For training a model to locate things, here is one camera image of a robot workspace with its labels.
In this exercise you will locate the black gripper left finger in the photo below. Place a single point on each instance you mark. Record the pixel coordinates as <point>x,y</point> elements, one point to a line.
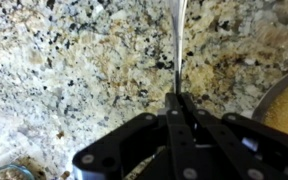
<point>165,138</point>

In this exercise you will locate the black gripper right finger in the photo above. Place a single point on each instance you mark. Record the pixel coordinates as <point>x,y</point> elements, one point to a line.
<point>251,147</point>

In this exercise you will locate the silver metal spoon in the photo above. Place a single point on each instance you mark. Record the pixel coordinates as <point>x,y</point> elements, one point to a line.
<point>178,8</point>

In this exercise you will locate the steel bowl with yellow grains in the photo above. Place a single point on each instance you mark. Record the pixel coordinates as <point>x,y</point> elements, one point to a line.
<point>272,110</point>

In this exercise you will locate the clear glass container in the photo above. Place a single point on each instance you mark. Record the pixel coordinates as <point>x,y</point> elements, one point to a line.
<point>15,172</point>

